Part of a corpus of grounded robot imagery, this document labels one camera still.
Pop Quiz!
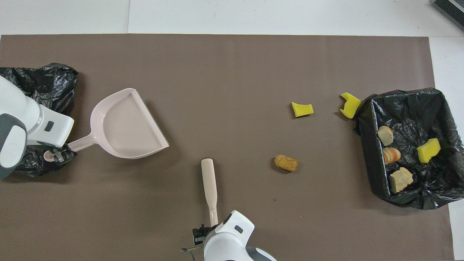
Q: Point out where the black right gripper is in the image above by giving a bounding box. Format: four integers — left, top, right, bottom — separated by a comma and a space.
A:
192, 224, 218, 245

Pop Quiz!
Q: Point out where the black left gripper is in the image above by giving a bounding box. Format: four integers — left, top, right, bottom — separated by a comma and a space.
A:
47, 142, 78, 166

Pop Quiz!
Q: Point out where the beige hand brush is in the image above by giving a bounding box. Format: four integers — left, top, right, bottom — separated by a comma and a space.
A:
201, 158, 220, 227

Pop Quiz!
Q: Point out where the beige plastic dustpan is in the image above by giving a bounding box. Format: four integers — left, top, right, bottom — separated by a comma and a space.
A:
43, 88, 170, 162

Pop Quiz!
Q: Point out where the large tan stone chunk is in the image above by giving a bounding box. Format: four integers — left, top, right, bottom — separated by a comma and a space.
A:
390, 167, 414, 194

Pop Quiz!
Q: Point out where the small tan stone chunk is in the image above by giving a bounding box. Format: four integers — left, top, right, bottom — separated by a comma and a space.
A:
378, 125, 394, 146

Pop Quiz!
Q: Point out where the rounded yellow sponge piece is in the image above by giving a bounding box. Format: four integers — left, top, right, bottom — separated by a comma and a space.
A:
416, 138, 441, 163

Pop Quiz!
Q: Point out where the bin wrapped in black bag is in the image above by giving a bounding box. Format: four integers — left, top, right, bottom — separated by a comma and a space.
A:
0, 63, 78, 177

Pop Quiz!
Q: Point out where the open bin with black bag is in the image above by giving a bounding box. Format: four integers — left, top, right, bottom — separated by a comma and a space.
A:
353, 88, 464, 211

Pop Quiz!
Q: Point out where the brown sponge chunk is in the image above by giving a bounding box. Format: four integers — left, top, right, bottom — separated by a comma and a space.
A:
274, 154, 300, 172

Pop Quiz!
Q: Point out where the brown paper table mat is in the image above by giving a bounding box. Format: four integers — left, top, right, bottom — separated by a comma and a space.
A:
0, 34, 455, 261

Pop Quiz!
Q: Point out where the wedge yellow sponge piece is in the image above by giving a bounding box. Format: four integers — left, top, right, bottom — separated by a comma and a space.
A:
291, 102, 314, 118

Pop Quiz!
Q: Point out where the notched yellow sponge piece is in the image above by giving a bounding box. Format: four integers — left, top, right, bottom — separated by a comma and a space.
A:
339, 92, 362, 119

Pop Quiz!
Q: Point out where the dark grey slatted device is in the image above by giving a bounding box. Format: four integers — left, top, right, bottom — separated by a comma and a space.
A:
432, 0, 464, 31

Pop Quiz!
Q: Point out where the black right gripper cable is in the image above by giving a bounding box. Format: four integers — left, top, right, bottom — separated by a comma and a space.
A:
181, 245, 205, 261

